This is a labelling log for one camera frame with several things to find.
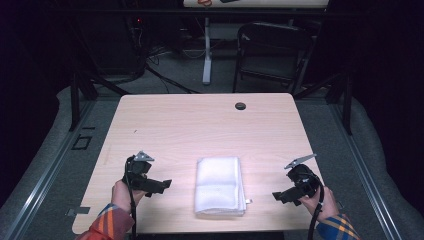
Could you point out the grey metal table bracket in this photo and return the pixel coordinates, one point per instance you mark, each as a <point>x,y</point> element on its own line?
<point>340,205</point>
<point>78,211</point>

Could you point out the small dark flat object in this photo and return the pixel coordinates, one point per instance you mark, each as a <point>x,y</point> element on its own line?
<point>229,1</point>

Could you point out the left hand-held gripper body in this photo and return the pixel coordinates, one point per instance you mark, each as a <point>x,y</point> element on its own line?
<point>138,168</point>

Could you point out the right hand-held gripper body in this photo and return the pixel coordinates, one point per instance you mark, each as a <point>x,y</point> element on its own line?
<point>303,181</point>

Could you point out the white metal table leg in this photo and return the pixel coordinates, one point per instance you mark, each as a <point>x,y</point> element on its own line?
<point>207,50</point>

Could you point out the person's left hand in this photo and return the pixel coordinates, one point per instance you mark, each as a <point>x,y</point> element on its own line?
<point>120,196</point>

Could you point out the person's right hand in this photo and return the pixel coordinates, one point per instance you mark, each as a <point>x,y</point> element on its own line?
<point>325,203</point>

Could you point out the white mesh zipper bag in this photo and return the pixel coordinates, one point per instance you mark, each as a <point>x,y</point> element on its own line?
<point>218,185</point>

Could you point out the black horizontal frame bar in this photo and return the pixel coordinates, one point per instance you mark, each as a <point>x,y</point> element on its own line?
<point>166,13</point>

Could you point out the black metal frame post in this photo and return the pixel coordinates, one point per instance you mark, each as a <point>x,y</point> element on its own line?
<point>348,106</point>
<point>74,100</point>

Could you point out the dark equipment with red light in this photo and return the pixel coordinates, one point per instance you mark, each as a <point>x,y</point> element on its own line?
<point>113,43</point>

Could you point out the black folding chair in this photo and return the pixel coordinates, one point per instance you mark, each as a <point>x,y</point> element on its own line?
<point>273,36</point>

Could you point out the grey metal floor rail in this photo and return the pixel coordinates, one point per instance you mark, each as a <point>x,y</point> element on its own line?
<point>366,180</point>
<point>43,180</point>

